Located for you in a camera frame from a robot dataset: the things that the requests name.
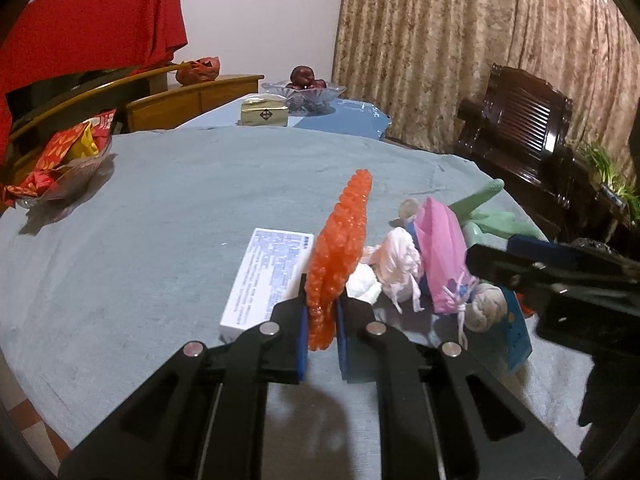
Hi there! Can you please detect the beige tissue ball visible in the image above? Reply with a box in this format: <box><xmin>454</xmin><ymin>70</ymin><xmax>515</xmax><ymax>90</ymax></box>
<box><xmin>465</xmin><ymin>282</ymin><xmax>509</xmax><ymax>334</ymax></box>

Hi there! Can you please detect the red patterned snack packet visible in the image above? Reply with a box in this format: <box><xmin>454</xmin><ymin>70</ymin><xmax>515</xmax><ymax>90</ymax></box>
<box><xmin>4</xmin><ymin>127</ymin><xmax>93</xmax><ymax>199</ymax></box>

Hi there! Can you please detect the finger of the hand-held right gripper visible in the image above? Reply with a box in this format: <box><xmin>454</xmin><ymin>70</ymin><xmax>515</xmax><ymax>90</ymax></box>
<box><xmin>507</xmin><ymin>234</ymin><xmax>584</xmax><ymax>269</ymax></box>
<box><xmin>465</xmin><ymin>243</ymin><xmax>554</xmax><ymax>294</ymax></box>

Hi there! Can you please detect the dark wooden armchair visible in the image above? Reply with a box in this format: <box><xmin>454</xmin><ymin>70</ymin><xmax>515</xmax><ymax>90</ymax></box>
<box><xmin>452</xmin><ymin>63</ymin><xmax>577</xmax><ymax>211</ymax></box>

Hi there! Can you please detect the light blue tablecloth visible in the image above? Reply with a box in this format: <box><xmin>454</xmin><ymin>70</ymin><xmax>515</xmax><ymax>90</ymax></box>
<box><xmin>180</xmin><ymin>93</ymin><xmax>392</xmax><ymax>140</ymax></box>

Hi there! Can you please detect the green rubber glove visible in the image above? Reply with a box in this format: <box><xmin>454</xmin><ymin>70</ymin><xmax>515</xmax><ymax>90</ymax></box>
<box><xmin>447</xmin><ymin>179</ymin><xmax>548</xmax><ymax>243</ymax></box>

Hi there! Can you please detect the grey tablecloth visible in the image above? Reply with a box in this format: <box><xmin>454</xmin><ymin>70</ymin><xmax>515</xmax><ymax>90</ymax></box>
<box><xmin>0</xmin><ymin>127</ymin><xmax>596</xmax><ymax>480</ymax></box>

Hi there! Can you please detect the white printed cardboard box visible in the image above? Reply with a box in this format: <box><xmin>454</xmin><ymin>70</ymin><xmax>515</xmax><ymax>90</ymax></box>
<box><xmin>219</xmin><ymin>228</ymin><xmax>316</xmax><ymax>343</ymax></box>

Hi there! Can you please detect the glass fruit bowl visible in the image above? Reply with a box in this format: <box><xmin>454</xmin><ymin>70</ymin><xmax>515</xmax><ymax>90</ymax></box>
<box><xmin>261</xmin><ymin>80</ymin><xmax>347</xmax><ymax>115</ymax></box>

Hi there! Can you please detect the green potted plant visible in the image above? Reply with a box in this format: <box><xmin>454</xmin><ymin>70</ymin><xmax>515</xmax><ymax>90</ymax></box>
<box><xmin>579</xmin><ymin>142</ymin><xmax>637</xmax><ymax>211</ymax></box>

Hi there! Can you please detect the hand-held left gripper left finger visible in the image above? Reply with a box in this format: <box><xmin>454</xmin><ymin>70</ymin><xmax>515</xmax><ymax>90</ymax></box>
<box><xmin>59</xmin><ymin>274</ymin><xmax>308</xmax><ymax>480</ymax></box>

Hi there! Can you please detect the yellow tissue pack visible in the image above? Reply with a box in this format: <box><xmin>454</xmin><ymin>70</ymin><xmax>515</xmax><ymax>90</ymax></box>
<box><xmin>240</xmin><ymin>96</ymin><xmax>290</xmax><ymax>127</ymax></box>

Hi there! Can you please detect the orange plastic bag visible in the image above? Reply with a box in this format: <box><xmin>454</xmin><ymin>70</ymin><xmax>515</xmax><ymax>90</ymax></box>
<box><xmin>175</xmin><ymin>56</ymin><xmax>221</xmax><ymax>85</ymax></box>

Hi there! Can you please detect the red cloth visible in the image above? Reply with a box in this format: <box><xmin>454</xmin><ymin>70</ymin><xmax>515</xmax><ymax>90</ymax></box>
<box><xmin>0</xmin><ymin>0</ymin><xmax>189</xmax><ymax>136</ymax></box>

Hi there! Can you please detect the pale pink plastic bag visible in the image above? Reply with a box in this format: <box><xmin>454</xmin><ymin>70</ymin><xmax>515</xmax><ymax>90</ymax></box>
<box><xmin>369</xmin><ymin>227</ymin><xmax>426</xmax><ymax>314</ymax></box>

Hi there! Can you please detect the glass snack bowl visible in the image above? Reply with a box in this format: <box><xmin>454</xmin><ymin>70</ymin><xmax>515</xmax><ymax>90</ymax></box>
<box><xmin>15</xmin><ymin>135</ymin><xmax>117</xmax><ymax>209</ymax></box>

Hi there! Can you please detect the pink drawstring pouch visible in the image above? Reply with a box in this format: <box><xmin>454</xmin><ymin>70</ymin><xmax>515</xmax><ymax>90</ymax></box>
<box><xmin>415</xmin><ymin>197</ymin><xmax>481</xmax><ymax>350</ymax></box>

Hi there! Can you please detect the yellow snack packet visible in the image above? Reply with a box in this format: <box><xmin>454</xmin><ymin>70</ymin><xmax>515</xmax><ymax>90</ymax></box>
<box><xmin>65</xmin><ymin>122</ymin><xmax>101</xmax><ymax>161</ymax></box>

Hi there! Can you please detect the beige patterned curtain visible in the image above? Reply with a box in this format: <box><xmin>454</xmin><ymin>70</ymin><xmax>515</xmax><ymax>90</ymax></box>
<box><xmin>331</xmin><ymin>0</ymin><xmax>640</xmax><ymax>201</ymax></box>

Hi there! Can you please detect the orange foam fruit net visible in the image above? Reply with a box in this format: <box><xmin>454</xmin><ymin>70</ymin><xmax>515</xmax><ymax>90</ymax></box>
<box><xmin>306</xmin><ymin>170</ymin><xmax>373</xmax><ymax>352</ymax></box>

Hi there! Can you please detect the small red snack packet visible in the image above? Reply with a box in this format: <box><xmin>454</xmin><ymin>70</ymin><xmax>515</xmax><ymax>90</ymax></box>
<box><xmin>87</xmin><ymin>108</ymin><xmax>119</xmax><ymax>137</ymax></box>

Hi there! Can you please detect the dark wooden side table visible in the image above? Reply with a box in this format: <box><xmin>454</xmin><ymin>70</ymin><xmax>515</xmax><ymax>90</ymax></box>
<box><xmin>547</xmin><ymin>145</ymin><xmax>640</xmax><ymax>247</ymax></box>

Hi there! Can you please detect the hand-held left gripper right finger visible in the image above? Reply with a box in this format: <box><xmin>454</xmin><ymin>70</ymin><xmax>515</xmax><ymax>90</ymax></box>
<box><xmin>336</xmin><ymin>296</ymin><xmax>586</xmax><ymax>480</ymax></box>

